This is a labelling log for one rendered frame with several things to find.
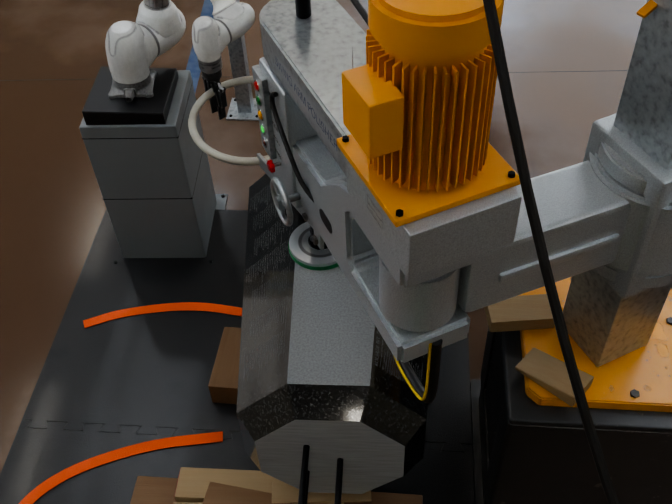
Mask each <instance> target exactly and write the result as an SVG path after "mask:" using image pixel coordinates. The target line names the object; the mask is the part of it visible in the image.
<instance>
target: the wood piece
mask: <svg viewBox="0 0 672 504"><path fill-rule="evenodd" d="M484 309H485V313H486V318H487V322H488V326H489V330H490V332H504V331H519V330H534V329H548V328H554V325H555V324H554V320H553V316H552V312H551V309H550V305H549V301H548V297H547V294H537V295H523V296H515V297H512V298H509V299H506V300H503V301H501V302H498V303H495V304H492V305H489V306H486V307H484Z"/></svg>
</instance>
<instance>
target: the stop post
mask: <svg viewBox="0 0 672 504"><path fill-rule="evenodd" d="M228 50H229V57H230V63H231V70H232V76H233V78H238V77H244V76H250V73H249V66H248V58H247V51H246V44H245V37H244V35H242V36H241V37H240V38H238V39H237V40H235V41H233V42H231V43H229V44H228ZM234 89H235V95H236V98H232V100H231V103H230V107H229V110H228V114H227V117H226V120H245V121H259V117H258V110H257V102H256V98H253V95H252V88H251V83H250V84H242V85H237V86H234Z"/></svg>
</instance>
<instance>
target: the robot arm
mask: <svg viewBox="0 0 672 504"><path fill-rule="evenodd" d="M210 1H211V2H212V5H213V13H212V15H213V18H214V19H213V18H211V17H209V16H201V17H198V18H197V19H196V20H195V21H194V22H193V26H192V42H193V47H194V51H195V53H196V55H197V59H198V63H199V69H200V70H201V71H202V78H203V82H204V88H205V92H206V91H207V90H209V89H210V88H212V90H213V92H214V93H215V95H214V96H212V97H211V98H210V105H211V111H212V113H215V112H217V111H218V116H219V119H220V120H221V119H223V118H225V117H226V113H225V107H226V106H227V99H226V93H225V91H226V88H225V87H222V86H221V82H220V78H221V76H222V70H221V69H222V58H221V52H222V51H223V50H224V48H225V47H226V46H227V45H228V44H229V43H231V42H233V41H235V40H237V39H238V38H240V37H241V36H242V35H244V34H245V33H246V32H247V31H248V30H249V29H250V28H251V26H252V25H253V23H254V21H255V12H254V10H253V8H252V7H251V6H250V5H249V4H247V3H244V2H239V3H237V2H236V1H235V0H210ZM185 29H186V20H185V17H184V15H183V14H182V12H181V11H180V10H179V9H178V8H177V7H176V6H175V4H174V3H173V2H172V1H171V0H143V1H142V2H141V4H140V5H139V9H138V14H137V18H136V23H135V22H132V21H118V22H116V23H114V24H113V25H112V26H111V27H110V28H109V29H108V31H107V35H106V40H105V48H106V56H107V61H108V65H109V69H110V72H111V75H112V81H113V82H112V86H111V90H110V92H109V93H108V97H109V98H110V99H115V98H126V102H132V100H133V98H134V97H146V98H151V97H153V96H154V94H153V87H154V81H155V77H156V76H157V72H156V71H154V70H151V71H150V70H149V67H150V66H151V64H152V63H153V61H154V60H155V58H156V57H158V56H160V55H162V54H163V53H165V52H166V51H168V50H169V49H170V48H172V47H173V46H174V45H175V44H177V43H178V42H179V41H180V39H181V38H182V36H183V35H184V32H185Z"/></svg>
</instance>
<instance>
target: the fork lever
mask: <svg viewBox="0 0 672 504"><path fill-rule="evenodd" d="M257 157H258V159H259V162H260V165H259V166H260V167H261V168H262V169H263V170H264V172H265V173H266V174H267V175H268V176H269V177H270V179H272V178H273V177H276V176H275V174H274V173H271V172H270V171H269V170H268V166H267V161H266V159H265V158H264V157H263V156H262V155H261V154H260V153H257ZM296 209H297V211H298V212H299V213H300V214H301V215H302V216H303V219H304V221H307V222H308V223H309V225H310V226H311V227H312V228H313V223H312V221H311V219H310V218H309V216H308V214H307V213H306V211H305V209H304V208H303V207H301V208H296ZM313 229H314V228H313ZM311 238H312V242H313V244H314V245H318V239H317V237H316V236H315V235H313V236H311Z"/></svg>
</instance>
